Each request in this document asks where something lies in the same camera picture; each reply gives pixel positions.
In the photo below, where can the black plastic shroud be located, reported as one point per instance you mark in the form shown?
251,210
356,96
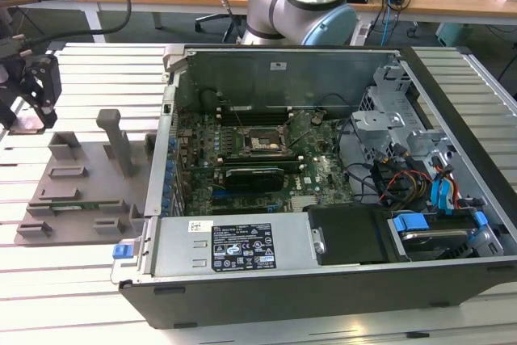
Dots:
347,236

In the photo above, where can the green RAM stick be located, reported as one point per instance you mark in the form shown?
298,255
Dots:
72,208

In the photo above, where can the black office chair base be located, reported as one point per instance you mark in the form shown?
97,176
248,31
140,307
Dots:
214,18

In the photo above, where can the CPU socket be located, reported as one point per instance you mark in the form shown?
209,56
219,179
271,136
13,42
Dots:
260,141

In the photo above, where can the grey power supply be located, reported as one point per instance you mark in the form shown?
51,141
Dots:
182,240

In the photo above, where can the silver CPU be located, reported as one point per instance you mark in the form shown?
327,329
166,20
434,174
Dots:
26,131

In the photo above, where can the thin metal locking lever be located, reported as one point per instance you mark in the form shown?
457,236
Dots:
238,119

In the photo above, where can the black RAM slot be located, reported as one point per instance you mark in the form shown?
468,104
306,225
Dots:
292,164
258,108
292,160
258,117
292,169
258,122
292,156
258,113

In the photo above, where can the silver coin battery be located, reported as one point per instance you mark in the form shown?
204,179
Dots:
317,120

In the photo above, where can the blue plastic case latch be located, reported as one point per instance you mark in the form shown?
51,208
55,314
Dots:
123,251

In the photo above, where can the green motherboard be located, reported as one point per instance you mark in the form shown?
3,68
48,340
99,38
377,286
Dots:
323,167

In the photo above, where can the teal cabinet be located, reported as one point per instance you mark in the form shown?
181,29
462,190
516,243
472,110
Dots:
454,34

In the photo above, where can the hard disk in blue carrier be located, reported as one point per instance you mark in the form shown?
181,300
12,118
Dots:
436,240

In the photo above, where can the grey parts rack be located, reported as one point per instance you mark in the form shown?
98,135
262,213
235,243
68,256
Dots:
93,191

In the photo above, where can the blue expansion slot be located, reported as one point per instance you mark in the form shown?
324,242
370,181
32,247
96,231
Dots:
218,191

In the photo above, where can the silver metal disk bay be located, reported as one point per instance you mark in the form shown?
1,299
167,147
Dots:
375,123

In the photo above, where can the black graphics card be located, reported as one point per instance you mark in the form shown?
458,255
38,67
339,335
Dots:
254,183

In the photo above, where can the white power strip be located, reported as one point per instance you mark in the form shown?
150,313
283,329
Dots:
364,32

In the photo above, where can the silver finned heat sink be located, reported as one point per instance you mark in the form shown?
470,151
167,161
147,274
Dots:
303,203

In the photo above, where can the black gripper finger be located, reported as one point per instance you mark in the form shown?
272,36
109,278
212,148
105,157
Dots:
7,110
46,78

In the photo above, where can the black open PC case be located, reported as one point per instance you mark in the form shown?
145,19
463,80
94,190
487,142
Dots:
242,304

